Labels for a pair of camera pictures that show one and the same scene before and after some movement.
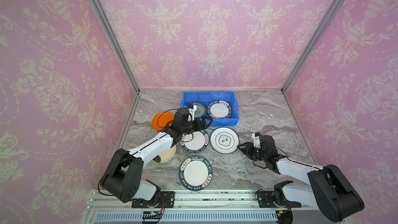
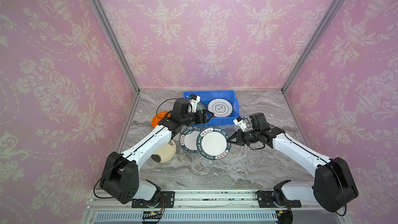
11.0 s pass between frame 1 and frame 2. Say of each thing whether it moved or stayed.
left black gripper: moved
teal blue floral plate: stayed
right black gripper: moved
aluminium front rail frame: stayed
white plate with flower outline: moved
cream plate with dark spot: stayed
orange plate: stayed
